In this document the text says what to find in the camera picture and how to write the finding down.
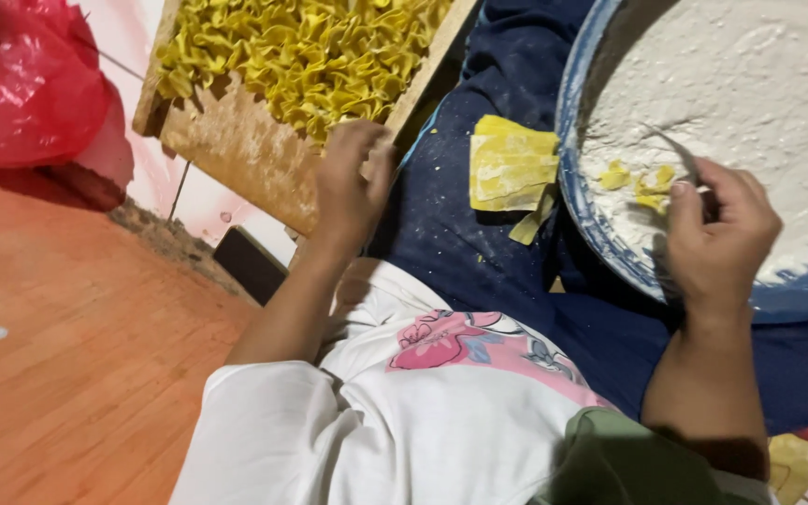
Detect person's right hand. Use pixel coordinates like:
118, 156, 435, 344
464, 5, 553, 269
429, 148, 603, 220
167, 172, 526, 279
664, 158, 784, 310

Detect person's left hand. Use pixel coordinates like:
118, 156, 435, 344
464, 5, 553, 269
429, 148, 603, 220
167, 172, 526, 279
313, 118, 397, 248

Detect thin grey filling spatula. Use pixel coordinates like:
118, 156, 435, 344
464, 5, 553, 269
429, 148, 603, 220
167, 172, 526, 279
642, 126, 704, 188

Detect heap of yellow folded dumplings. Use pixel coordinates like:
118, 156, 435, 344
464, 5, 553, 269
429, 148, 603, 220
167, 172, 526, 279
155, 0, 455, 150

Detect wooden tray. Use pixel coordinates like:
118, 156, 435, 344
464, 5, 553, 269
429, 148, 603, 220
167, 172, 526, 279
132, 0, 479, 237

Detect stack of yellow dumpling wrappers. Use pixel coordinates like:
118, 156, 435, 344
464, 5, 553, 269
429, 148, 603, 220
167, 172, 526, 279
469, 114, 561, 246

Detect navy blue trousers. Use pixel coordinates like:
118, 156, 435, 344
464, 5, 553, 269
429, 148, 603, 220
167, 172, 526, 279
365, 0, 808, 436

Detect black flat object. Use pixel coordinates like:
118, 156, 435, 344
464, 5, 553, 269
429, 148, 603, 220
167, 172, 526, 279
212, 225, 290, 307

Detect blue round basin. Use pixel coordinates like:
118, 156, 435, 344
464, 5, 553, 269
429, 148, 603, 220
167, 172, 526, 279
555, 0, 808, 325

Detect yellow dough scrap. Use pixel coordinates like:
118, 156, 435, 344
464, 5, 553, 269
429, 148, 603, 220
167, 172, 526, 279
633, 164, 678, 216
598, 159, 631, 192

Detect white flower-print shirt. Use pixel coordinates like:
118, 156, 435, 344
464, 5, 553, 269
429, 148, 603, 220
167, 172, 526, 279
169, 258, 619, 505

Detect red plastic bag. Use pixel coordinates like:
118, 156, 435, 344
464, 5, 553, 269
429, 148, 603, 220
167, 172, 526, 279
0, 0, 136, 213

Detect white filling paste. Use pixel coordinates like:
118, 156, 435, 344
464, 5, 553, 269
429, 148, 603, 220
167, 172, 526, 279
575, 0, 808, 286

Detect green cloth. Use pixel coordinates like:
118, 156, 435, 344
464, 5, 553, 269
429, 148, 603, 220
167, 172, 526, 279
527, 407, 778, 505

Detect yellow cloth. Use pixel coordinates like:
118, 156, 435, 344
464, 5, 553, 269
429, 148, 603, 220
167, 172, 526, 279
769, 433, 808, 505

